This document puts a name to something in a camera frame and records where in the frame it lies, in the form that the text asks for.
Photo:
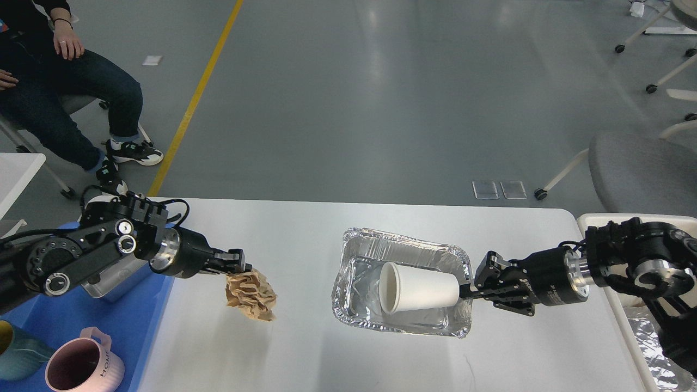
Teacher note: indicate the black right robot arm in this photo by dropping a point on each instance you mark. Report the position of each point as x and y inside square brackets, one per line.
[654, 261]

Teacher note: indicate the floor outlet plate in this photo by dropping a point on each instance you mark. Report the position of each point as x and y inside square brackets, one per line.
[513, 189]
[485, 189]

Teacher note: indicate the right floor outlet plate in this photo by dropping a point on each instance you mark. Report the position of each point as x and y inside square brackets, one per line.
[513, 189]

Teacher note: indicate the aluminium foil tray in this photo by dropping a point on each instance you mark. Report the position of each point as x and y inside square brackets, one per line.
[356, 299]

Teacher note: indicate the pink ribbed mug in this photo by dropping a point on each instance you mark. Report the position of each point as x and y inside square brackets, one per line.
[85, 363]

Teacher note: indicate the grey office chair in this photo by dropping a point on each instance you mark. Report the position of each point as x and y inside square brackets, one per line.
[637, 174]

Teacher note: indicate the white plastic bin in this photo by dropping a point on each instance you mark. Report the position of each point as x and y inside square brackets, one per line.
[618, 301]

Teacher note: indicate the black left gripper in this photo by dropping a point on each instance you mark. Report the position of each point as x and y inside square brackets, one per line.
[184, 253]

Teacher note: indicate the brown paper ball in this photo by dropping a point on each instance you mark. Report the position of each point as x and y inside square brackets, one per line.
[252, 294]

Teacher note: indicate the white paper cup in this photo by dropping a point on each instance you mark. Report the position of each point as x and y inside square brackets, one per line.
[406, 288]

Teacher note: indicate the white side table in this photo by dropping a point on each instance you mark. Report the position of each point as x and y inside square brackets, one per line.
[17, 170]

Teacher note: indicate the teal mug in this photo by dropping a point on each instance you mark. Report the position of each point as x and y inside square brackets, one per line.
[22, 354]

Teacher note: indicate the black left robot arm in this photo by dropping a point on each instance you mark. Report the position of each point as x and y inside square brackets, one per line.
[51, 262]

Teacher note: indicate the left floor outlet plate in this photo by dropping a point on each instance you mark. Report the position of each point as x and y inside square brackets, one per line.
[485, 189]

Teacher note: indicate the seated person in black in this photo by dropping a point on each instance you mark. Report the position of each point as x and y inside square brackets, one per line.
[42, 60]

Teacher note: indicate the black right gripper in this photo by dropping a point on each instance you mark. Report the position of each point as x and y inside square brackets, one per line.
[550, 277]

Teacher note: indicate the stainless steel square dish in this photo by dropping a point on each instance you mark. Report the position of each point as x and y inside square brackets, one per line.
[117, 280]

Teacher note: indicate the white paper on floor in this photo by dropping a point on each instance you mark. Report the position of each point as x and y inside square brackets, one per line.
[152, 60]

